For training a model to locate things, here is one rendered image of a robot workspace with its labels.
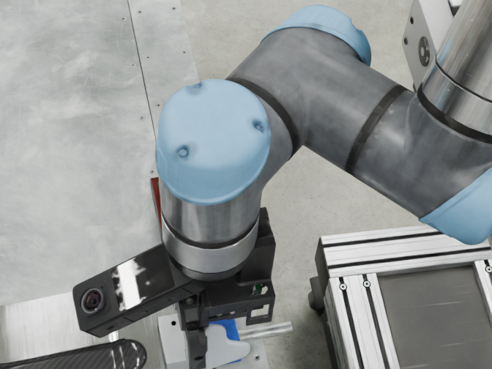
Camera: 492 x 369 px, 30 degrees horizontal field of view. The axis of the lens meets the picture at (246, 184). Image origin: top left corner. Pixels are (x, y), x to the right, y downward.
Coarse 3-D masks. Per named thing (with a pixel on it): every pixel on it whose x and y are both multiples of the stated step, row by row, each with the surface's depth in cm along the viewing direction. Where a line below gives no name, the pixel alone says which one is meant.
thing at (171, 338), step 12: (168, 324) 89; (228, 324) 91; (276, 324) 92; (288, 324) 92; (168, 336) 89; (180, 336) 89; (228, 336) 90; (240, 336) 91; (252, 336) 91; (264, 336) 92; (168, 348) 88; (180, 348) 88; (168, 360) 87; (180, 360) 87; (240, 360) 92
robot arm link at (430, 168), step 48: (480, 0) 57; (480, 48) 58; (384, 96) 64; (432, 96) 61; (480, 96) 59; (384, 144) 63; (432, 144) 61; (480, 144) 60; (384, 192) 65; (432, 192) 62; (480, 192) 61; (480, 240) 63
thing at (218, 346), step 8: (208, 328) 81; (216, 328) 82; (224, 328) 82; (184, 336) 82; (208, 336) 82; (216, 336) 82; (224, 336) 82; (184, 344) 84; (208, 344) 83; (216, 344) 83; (224, 344) 83; (232, 344) 84; (240, 344) 84; (248, 344) 85; (208, 352) 84; (216, 352) 84; (224, 352) 84; (232, 352) 84; (240, 352) 85; (248, 352) 85; (208, 360) 84; (216, 360) 85; (224, 360) 85; (232, 360) 85; (208, 368) 85
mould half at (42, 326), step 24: (0, 312) 93; (24, 312) 93; (48, 312) 93; (72, 312) 93; (168, 312) 93; (0, 336) 91; (24, 336) 91; (48, 336) 91; (72, 336) 91; (120, 336) 91; (144, 336) 91; (0, 360) 90
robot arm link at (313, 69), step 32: (288, 32) 67; (320, 32) 67; (352, 32) 68; (256, 64) 66; (288, 64) 65; (320, 64) 65; (352, 64) 66; (288, 96) 64; (320, 96) 65; (352, 96) 64; (288, 128) 64; (320, 128) 65; (352, 128) 64
